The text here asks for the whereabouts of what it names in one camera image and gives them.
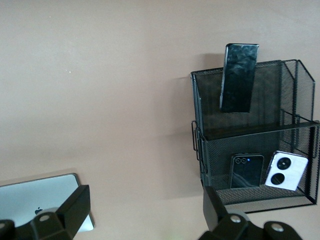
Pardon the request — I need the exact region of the lilac flip phone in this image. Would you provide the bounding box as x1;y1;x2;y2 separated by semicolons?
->
264;150;309;192

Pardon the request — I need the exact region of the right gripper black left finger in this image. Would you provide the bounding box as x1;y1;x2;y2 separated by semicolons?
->
0;184;91;240

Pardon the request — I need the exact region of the black flip phone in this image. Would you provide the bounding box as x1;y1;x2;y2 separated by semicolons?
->
229;153;265;190

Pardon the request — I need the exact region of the black slab smartphone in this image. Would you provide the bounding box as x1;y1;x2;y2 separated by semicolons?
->
219;43;260;114

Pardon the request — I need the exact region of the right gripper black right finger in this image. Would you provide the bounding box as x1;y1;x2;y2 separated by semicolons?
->
198;186;301;240

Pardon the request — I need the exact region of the black mesh two-tier tray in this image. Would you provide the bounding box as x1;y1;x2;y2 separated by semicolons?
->
189;58;320;214

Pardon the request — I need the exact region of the silver closed laptop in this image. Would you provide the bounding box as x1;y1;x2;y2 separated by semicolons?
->
0;172;96;233

